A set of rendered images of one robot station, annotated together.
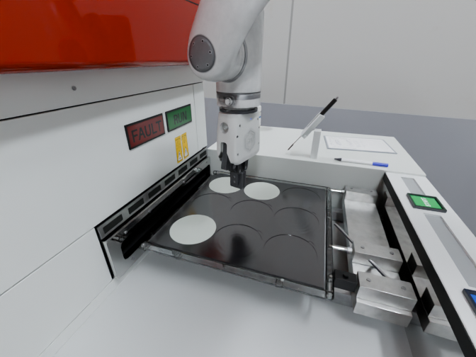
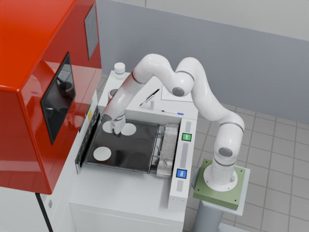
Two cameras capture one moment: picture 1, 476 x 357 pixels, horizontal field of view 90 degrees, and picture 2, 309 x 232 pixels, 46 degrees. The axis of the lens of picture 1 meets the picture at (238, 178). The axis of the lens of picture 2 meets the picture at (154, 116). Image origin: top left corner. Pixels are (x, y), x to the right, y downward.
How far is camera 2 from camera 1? 1.61 m
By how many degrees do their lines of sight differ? 21
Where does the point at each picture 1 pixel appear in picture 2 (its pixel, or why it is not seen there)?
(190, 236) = (102, 157)
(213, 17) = (111, 113)
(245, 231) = (122, 153)
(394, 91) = (231, 8)
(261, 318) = (129, 180)
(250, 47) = not seen: hidden behind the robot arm
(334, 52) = not seen: outside the picture
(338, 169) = (162, 116)
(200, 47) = (107, 116)
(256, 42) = not seen: hidden behind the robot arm
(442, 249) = (180, 157)
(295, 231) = (140, 150)
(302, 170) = (146, 116)
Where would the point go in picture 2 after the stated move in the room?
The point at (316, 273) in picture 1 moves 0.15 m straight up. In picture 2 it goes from (145, 166) to (145, 149)
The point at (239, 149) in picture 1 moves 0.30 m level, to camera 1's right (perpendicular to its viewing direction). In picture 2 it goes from (118, 130) to (172, 124)
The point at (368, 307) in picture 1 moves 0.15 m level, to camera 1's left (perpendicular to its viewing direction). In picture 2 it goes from (160, 174) to (133, 177)
